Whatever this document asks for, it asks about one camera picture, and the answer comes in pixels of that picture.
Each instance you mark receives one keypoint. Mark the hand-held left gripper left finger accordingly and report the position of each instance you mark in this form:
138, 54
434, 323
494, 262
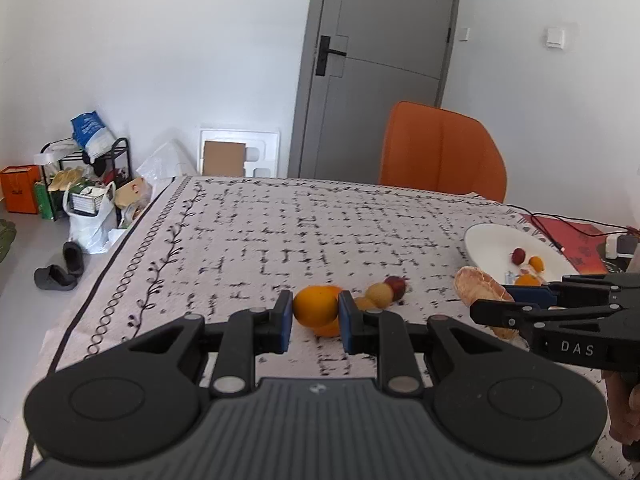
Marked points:
283, 320

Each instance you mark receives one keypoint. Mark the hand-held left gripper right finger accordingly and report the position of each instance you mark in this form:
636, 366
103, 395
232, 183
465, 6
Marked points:
347, 322

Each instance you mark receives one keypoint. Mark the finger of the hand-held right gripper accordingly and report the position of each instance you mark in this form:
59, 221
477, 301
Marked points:
525, 294
500, 312

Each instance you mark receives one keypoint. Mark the small orange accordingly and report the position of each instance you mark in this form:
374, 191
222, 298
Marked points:
536, 263

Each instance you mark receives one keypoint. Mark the bread roll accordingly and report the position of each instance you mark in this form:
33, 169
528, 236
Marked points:
475, 282

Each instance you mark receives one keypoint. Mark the small red fruit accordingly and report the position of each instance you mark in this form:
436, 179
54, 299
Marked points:
517, 255
397, 287

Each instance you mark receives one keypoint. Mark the white oval plate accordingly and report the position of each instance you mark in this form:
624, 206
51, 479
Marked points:
492, 245

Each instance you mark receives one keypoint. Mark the person's right hand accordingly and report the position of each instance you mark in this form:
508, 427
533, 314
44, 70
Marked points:
622, 410

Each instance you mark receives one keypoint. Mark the orange printed mat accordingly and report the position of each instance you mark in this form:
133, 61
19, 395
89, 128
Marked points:
565, 232

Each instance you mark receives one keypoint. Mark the white charger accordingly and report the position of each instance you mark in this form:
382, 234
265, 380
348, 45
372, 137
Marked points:
620, 246

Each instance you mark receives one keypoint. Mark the orange chair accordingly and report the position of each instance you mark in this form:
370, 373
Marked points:
440, 150

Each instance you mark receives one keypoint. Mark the brown cardboard piece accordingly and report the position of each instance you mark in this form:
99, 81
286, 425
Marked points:
224, 159

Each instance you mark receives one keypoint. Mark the white foam packaging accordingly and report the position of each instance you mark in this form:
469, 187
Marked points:
265, 142

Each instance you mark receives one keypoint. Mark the brown paper bag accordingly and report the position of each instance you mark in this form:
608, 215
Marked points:
132, 197

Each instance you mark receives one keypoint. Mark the translucent plastic bag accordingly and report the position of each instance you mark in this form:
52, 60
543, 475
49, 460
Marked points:
165, 165

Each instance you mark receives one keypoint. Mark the white plastic bag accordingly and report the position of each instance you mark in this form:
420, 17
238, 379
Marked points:
90, 230

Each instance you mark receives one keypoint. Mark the dark grey slipper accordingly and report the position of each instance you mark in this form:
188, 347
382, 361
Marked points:
55, 279
74, 259

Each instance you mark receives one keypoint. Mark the black metal rack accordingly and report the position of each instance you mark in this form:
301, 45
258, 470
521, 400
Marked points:
122, 155

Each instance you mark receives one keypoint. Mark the yellow slippers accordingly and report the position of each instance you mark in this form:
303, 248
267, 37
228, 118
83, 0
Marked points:
65, 180

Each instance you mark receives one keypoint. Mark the grey door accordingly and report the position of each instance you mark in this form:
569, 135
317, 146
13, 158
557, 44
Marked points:
380, 60

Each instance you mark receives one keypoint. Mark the green paper bag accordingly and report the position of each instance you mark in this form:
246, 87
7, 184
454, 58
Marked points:
46, 202

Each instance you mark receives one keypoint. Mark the blue and white bag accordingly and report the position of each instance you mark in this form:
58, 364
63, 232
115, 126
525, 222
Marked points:
92, 135

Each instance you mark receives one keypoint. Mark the green cushion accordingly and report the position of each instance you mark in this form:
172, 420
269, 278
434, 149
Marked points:
6, 240

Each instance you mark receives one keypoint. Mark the orange paper bag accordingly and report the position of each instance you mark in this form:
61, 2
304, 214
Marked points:
20, 190

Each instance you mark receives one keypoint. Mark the white light switch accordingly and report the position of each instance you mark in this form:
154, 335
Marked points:
555, 38

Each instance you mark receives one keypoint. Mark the small white wall switch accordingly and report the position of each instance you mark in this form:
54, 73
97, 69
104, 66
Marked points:
465, 34

